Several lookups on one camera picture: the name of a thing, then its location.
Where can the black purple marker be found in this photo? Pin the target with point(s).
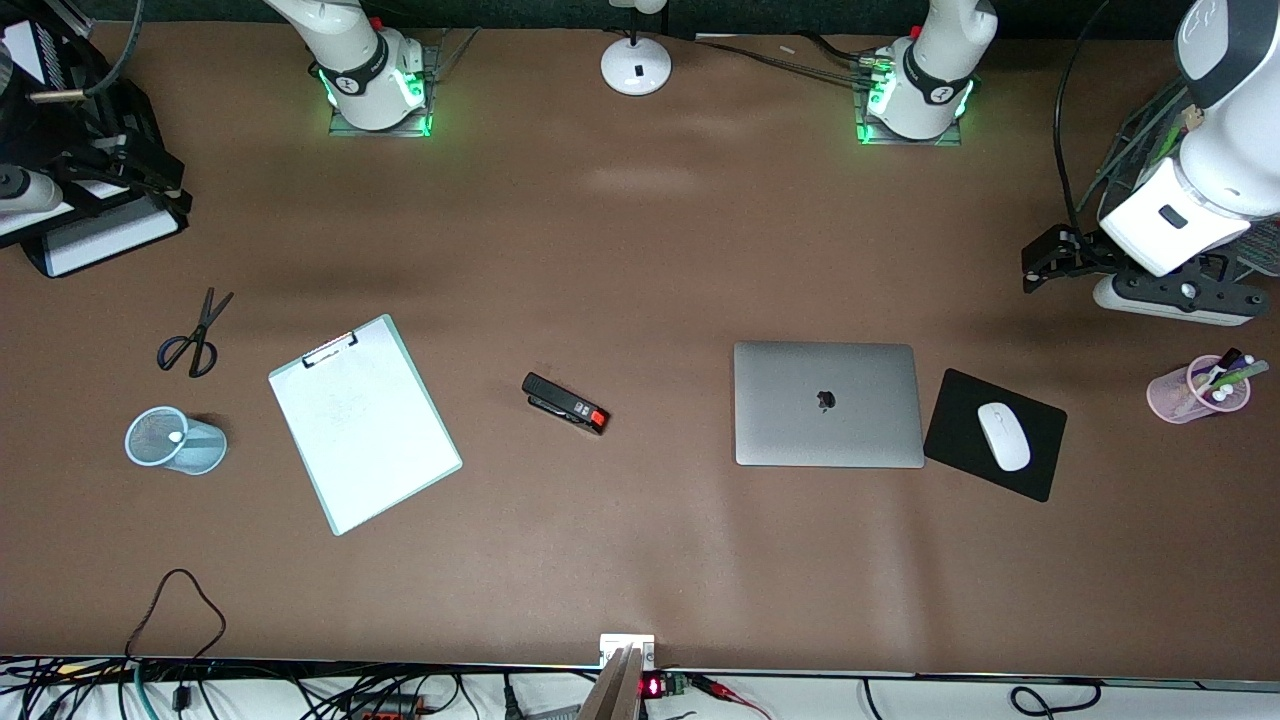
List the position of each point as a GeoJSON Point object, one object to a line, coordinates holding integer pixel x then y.
{"type": "Point", "coordinates": [1222, 362]}

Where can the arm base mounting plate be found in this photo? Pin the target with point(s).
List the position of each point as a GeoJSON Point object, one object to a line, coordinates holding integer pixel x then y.
{"type": "Point", "coordinates": [945, 138]}
{"type": "Point", "coordinates": [345, 130]}

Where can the silver laptop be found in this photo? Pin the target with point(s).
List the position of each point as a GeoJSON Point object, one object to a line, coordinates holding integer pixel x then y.
{"type": "Point", "coordinates": [830, 405]}

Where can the circuit board with red display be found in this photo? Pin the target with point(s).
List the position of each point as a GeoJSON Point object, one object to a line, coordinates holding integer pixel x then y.
{"type": "Point", "coordinates": [662, 686]}

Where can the black scissors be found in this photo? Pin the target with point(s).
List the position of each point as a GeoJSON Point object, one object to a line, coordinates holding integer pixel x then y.
{"type": "Point", "coordinates": [200, 335]}

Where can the grey camera stand post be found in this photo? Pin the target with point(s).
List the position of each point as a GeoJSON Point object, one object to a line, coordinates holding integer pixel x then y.
{"type": "Point", "coordinates": [615, 690]}

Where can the black stacked file tray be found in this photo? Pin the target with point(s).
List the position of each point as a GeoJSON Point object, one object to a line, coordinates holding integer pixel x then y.
{"type": "Point", "coordinates": [100, 240]}

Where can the white paper sheet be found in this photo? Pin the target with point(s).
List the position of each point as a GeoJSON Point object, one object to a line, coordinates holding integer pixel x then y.
{"type": "Point", "coordinates": [390, 450]}

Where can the beige eraser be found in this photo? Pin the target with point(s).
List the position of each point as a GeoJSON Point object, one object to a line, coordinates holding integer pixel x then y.
{"type": "Point", "coordinates": [1191, 116]}

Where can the black mesh desk organizer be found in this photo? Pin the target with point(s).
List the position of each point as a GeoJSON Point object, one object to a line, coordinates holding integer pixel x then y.
{"type": "Point", "coordinates": [1130, 150]}

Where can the light blue mesh cup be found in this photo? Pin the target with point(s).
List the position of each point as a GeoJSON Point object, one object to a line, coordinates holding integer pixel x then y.
{"type": "Point", "coordinates": [205, 452]}

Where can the white computer mouse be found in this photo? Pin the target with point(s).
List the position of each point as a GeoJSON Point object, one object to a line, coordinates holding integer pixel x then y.
{"type": "Point", "coordinates": [1003, 437]}

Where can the brass rod fitting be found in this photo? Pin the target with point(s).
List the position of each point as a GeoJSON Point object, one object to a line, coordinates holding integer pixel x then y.
{"type": "Point", "coordinates": [58, 96]}

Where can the white round stand base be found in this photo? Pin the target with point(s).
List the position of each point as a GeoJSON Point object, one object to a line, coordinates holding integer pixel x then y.
{"type": "Point", "coordinates": [636, 68]}

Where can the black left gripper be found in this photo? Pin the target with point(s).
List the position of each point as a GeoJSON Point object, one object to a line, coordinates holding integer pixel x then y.
{"type": "Point", "coordinates": [1082, 256]}

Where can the black mouse pad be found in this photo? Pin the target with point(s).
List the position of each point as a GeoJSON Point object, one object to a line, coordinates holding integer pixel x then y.
{"type": "Point", "coordinates": [960, 430]}

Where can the light green clipboard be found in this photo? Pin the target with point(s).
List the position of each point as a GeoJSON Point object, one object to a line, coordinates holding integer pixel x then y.
{"type": "Point", "coordinates": [290, 385]}

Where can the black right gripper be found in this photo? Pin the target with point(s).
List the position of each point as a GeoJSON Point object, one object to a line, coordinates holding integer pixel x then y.
{"type": "Point", "coordinates": [62, 137]}

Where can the pink translucent pen cup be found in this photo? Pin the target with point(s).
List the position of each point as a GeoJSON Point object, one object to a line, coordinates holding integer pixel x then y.
{"type": "Point", "coordinates": [1170, 395]}

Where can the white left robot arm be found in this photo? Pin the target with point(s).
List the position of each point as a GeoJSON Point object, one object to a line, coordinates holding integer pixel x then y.
{"type": "Point", "coordinates": [935, 60]}

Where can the black stapler with red end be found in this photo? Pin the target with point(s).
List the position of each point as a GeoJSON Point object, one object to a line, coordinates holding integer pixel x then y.
{"type": "Point", "coordinates": [560, 400]}

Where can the white mounting bracket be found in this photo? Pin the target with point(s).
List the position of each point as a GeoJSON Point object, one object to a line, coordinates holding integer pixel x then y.
{"type": "Point", "coordinates": [615, 645]}

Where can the green marker with white tip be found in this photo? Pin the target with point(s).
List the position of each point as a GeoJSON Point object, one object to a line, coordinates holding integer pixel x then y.
{"type": "Point", "coordinates": [1245, 373]}

